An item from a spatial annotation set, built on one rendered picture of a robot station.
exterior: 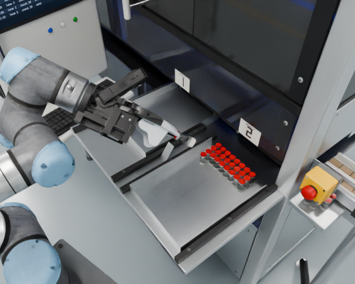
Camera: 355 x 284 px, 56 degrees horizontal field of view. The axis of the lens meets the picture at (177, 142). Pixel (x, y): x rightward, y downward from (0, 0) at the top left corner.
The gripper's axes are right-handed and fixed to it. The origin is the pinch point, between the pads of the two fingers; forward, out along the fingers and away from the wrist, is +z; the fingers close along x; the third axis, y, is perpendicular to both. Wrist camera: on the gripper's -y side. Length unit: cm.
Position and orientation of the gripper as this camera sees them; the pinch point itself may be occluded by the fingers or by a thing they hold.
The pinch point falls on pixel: (173, 131)
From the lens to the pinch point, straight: 72.4
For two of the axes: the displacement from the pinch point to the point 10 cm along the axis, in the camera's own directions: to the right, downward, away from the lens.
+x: 2.9, -0.5, -9.6
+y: -3.9, 9.1, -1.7
